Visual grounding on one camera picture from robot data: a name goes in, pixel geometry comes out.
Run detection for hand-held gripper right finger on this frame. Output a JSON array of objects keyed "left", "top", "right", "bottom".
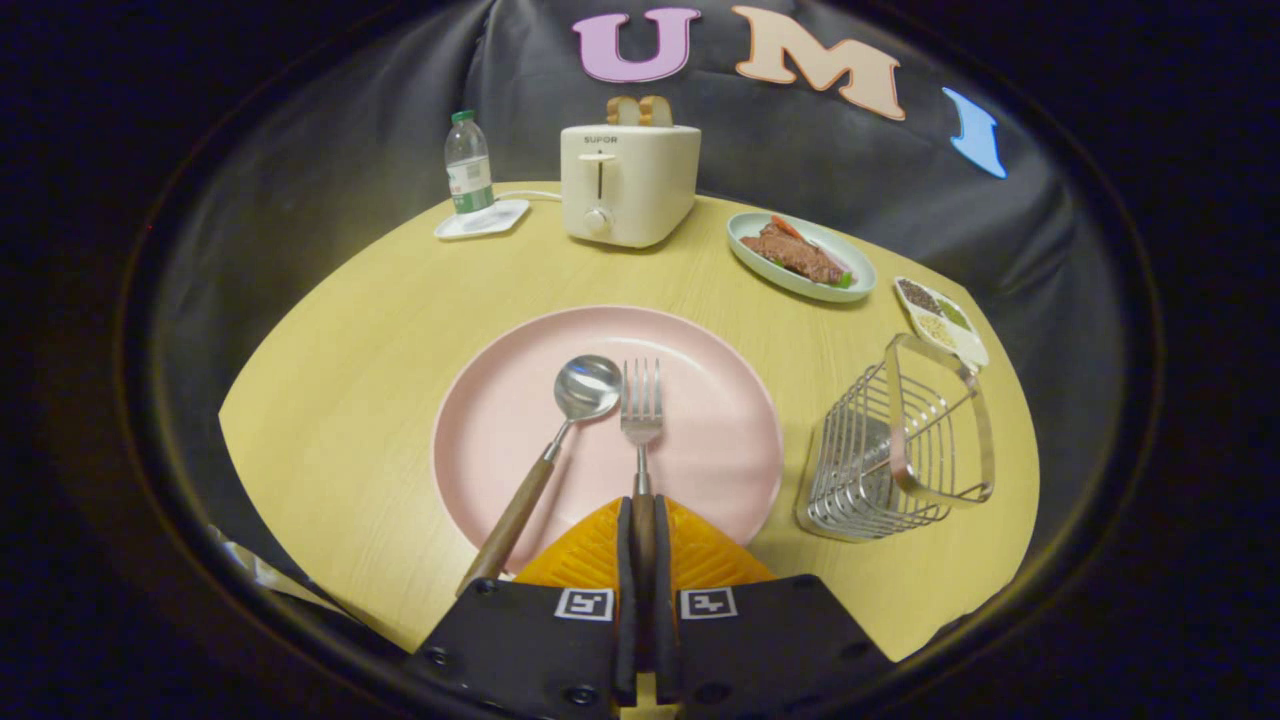
[{"left": 653, "top": 495, "right": 896, "bottom": 720}]

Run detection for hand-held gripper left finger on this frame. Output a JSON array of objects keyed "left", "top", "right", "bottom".
[{"left": 410, "top": 497, "right": 638, "bottom": 720}]

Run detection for wooden-handled metal fork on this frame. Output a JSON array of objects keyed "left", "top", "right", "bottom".
[{"left": 620, "top": 358, "right": 665, "bottom": 681}]

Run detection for wooden-handled metal spoon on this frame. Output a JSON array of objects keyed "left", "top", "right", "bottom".
[{"left": 456, "top": 354, "right": 624, "bottom": 598}]

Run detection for pink round plate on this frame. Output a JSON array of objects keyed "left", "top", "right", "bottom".
[{"left": 432, "top": 305, "right": 785, "bottom": 576}]

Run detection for brown meat slices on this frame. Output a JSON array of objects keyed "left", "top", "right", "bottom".
[{"left": 740, "top": 222, "right": 846, "bottom": 285}]

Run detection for pale green plate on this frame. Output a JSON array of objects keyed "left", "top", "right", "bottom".
[{"left": 726, "top": 211, "right": 878, "bottom": 304}]

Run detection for white divided seasoning dish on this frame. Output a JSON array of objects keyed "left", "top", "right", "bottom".
[{"left": 893, "top": 276, "right": 991, "bottom": 373}]

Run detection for white square coaster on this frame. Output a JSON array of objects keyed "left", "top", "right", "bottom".
[{"left": 433, "top": 198, "right": 531, "bottom": 241}]

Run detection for cream white toaster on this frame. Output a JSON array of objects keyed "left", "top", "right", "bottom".
[{"left": 559, "top": 122, "right": 703, "bottom": 250}]

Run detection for clear plastic water bottle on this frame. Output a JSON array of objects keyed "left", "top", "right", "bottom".
[{"left": 444, "top": 110, "right": 495, "bottom": 216}]

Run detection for black backdrop cloth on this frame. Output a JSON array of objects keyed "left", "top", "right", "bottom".
[{"left": 150, "top": 0, "right": 1131, "bottom": 561}]

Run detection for metal wire basket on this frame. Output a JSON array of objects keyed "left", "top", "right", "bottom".
[{"left": 795, "top": 333, "right": 997, "bottom": 543}]

